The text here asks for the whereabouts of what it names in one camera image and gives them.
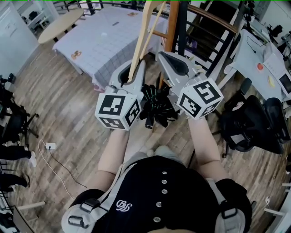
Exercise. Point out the wooden coat stand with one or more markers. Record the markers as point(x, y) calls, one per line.
point(172, 25)

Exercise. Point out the person's grey trousers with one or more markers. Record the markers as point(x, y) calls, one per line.
point(163, 151)

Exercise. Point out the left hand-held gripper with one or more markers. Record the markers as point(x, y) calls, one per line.
point(113, 109)

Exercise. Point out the person's right forearm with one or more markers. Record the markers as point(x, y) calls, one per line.
point(204, 148)

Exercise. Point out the black office chair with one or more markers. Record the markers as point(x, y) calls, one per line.
point(277, 123)
point(16, 123)
point(245, 127)

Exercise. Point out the person's left forearm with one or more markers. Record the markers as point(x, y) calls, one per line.
point(113, 157)

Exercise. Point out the black green-striped umbrella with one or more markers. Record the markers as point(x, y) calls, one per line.
point(157, 107)

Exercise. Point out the black stair railing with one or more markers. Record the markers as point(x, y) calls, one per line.
point(211, 29)

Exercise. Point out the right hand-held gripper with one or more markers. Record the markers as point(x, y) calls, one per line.
point(200, 100)

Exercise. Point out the red round fruit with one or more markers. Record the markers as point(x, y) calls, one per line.
point(260, 66)

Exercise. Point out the person's black buttoned shirt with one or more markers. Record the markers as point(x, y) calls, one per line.
point(159, 200)

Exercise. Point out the yellow food piece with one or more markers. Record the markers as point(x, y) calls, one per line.
point(271, 81)

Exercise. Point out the light wooden hanger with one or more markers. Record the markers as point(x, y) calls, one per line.
point(143, 36)

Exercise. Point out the white desk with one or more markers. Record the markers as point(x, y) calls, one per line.
point(250, 68)

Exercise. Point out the pink cloth item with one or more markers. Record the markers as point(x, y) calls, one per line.
point(239, 105)

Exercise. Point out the table with checked cloth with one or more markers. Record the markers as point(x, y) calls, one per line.
point(102, 45)

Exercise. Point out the white shelf cabinet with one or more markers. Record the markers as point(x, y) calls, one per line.
point(36, 16)

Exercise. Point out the round wooden table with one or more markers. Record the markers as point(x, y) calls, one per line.
point(61, 25)

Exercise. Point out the white power strip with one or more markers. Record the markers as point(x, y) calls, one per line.
point(51, 145)

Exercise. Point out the white microwave oven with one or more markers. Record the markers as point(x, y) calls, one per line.
point(285, 83)

